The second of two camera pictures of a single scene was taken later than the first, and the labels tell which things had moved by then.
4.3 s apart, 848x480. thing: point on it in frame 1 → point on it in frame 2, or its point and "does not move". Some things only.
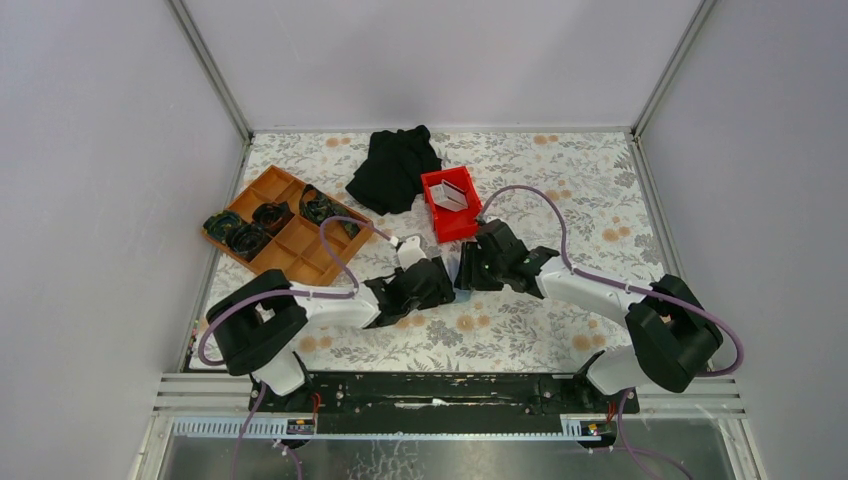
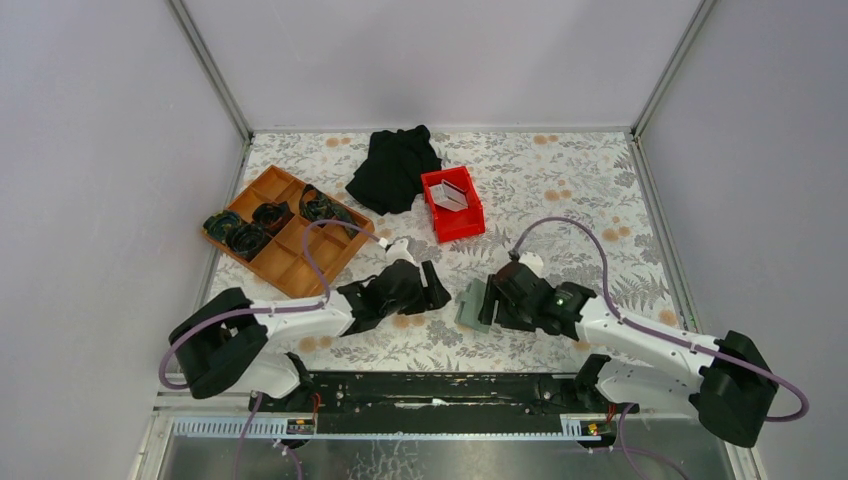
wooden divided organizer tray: [288, 223] does not move
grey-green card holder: [470, 273] → [468, 306]
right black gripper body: [492, 274] → [514, 316]
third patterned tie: [317, 207] does not move
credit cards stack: [449, 196] does not move
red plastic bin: [448, 224] does not move
